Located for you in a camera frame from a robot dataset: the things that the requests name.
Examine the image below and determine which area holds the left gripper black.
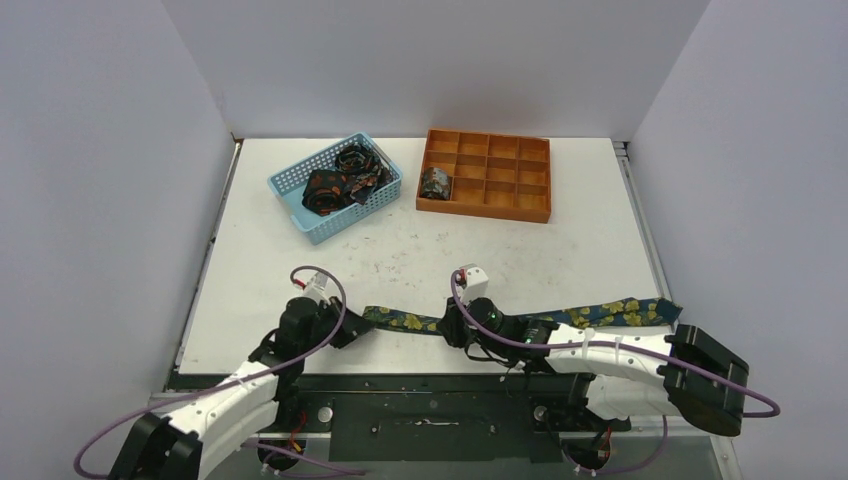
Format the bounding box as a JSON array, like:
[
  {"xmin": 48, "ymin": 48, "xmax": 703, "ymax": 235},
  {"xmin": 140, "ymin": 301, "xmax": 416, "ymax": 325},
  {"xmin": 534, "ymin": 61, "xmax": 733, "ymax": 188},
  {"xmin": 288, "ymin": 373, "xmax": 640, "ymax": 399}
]
[{"xmin": 300, "ymin": 295, "xmax": 376, "ymax": 356}]

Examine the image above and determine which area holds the blue yellow floral tie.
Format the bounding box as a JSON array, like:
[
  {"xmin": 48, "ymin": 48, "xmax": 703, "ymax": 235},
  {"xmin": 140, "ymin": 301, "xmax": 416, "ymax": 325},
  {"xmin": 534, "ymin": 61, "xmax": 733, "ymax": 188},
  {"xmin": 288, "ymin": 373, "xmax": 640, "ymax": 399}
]
[{"xmin": 362, "ymin": 297, "xmax": 683, "ymax": 335}]

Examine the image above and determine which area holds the orange wooden compartment tray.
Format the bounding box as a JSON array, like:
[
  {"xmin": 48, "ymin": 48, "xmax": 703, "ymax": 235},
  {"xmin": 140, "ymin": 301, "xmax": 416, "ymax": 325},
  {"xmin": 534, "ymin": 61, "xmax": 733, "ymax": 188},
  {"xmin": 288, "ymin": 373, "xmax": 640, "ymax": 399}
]
[{"xmin": 415, "ymin": 128, "xmax": 552, "ymax": 224}]

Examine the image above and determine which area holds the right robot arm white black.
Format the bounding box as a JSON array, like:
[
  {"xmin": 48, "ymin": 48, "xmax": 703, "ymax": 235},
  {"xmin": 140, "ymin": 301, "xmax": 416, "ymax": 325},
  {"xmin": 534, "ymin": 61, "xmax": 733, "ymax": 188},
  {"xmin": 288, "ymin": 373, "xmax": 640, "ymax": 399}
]
[{"xmin": 435, "ymin": 297, "xmax": 749, "ymax": 437}]

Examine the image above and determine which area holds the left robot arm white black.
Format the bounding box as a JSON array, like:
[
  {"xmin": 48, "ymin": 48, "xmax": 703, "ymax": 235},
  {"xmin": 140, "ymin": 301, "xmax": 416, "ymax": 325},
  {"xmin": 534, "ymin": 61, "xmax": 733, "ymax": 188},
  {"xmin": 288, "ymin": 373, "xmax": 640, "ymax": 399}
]
[{"xmin": 108, "ymin": 297, "xmax": 373, "ymax": 479}]

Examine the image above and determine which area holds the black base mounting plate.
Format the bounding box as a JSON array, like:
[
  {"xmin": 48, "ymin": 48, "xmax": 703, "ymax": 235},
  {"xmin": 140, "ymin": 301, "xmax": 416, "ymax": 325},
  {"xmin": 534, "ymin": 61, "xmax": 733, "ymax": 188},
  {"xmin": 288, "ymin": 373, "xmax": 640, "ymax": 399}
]
[{"xmin": 165, "ymin": 372, "xmax": 664, "ymax": 465}]

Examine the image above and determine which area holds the black orange patterned tie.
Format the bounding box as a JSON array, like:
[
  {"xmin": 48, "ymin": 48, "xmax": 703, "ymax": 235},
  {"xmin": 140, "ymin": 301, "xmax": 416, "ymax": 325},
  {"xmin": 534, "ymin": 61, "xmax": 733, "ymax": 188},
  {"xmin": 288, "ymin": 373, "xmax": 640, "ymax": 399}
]
[{"xmin": 301, "ymin": 169, "xmax": 355, "ymax": 216}]

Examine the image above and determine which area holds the rolled dark patterned tie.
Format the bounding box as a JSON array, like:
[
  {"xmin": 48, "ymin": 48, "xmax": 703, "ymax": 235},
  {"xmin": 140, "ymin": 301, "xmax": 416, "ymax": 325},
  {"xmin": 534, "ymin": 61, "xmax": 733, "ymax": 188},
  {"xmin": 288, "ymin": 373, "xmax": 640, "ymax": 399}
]
[{"xmin": 419, "ymin": 167, "xmax": 452, "ymax": 201}]

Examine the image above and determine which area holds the blue plastic basket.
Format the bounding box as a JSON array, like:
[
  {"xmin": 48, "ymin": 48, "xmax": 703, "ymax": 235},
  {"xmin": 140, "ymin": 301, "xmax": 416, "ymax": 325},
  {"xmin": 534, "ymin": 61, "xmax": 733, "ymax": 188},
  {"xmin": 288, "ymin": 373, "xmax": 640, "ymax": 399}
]
[{"xmin": 267, "ymin": 132, "xmax": 402, "ymax": 245}]

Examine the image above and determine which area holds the dark patterned tie in basket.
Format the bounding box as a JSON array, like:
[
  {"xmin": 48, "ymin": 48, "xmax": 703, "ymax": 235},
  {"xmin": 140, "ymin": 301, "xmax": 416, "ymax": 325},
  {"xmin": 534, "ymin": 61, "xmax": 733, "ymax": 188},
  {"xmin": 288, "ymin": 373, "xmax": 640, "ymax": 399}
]
[{"xmin": 335, "ymin": 144, "xmax": 392, "ymax": 205}]

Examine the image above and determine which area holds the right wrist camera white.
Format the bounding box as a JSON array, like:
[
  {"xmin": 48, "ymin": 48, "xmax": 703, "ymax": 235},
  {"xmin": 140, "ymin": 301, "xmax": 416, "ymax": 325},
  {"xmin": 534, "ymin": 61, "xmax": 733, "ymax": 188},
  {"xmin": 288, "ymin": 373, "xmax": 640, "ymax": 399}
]
[{"xmin": 455, "ymin": 264, "xmax": 489, "ymax": 304}]

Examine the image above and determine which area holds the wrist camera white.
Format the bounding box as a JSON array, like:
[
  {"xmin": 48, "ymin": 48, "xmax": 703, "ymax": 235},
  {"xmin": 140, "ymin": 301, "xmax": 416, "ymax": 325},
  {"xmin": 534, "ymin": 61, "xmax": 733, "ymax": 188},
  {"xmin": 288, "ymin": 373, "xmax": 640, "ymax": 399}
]
[
  {"xmin": 455, "ymin": 264, "xmax": 489, "ymax": 304},
  {"xmin": 292, "ymin": 273, "xmax": 330, "ymax": 303}
]

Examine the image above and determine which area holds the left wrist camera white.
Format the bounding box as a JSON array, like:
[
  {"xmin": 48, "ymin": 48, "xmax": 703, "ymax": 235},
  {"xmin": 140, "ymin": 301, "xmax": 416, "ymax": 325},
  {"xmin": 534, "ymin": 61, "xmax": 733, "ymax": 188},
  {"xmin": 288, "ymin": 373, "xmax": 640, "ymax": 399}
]
[{"xmin": 292, "ymin": 273, "xmax": 330, "ymax": 303}]

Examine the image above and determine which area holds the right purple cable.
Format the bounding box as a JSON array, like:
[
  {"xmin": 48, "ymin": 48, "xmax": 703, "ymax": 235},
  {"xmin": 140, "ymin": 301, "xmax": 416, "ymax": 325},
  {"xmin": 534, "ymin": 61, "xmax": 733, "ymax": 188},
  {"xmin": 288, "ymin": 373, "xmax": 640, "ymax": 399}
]
[{"xmin": 450, "ymin": 269, "xmax": 782, "ymax": 419}]

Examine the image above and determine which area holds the purple cable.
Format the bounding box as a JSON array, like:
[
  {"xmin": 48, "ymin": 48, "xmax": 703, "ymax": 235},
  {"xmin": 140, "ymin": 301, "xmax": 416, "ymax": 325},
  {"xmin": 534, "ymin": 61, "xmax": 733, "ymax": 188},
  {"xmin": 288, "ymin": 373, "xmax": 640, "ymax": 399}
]
[
  {"xmin": 72, "ymin": 265, "xmax": 367, "ymax": 480},
  {"xmin": 450, "ymin": 269, "xmax": 782, "ymax": 419}
]

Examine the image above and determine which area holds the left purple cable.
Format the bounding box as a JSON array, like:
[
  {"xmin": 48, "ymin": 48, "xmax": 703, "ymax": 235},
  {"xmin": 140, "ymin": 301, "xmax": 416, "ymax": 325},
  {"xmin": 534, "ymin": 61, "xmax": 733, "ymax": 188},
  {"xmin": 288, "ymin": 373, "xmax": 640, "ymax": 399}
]
[{"xmin": 72, "ymin": 265, "xmax": 367, "ymax": 480}]

